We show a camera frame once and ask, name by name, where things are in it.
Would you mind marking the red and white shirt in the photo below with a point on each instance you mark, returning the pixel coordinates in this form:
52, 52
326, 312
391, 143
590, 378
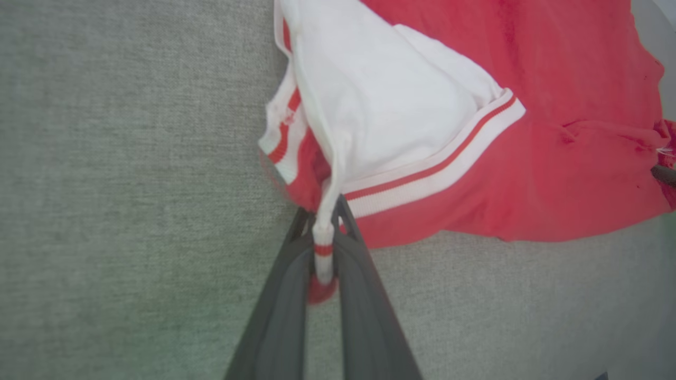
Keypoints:
528, 158

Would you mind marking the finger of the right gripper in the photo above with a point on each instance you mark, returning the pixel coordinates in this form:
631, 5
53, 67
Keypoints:
665, 174

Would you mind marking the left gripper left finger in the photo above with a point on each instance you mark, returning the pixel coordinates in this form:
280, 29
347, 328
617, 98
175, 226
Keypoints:
280, 327

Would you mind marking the grey fabric sofa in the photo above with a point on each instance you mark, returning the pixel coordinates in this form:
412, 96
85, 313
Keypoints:
105, 211

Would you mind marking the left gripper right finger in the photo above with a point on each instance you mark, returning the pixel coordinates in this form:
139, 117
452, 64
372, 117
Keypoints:
369, 327

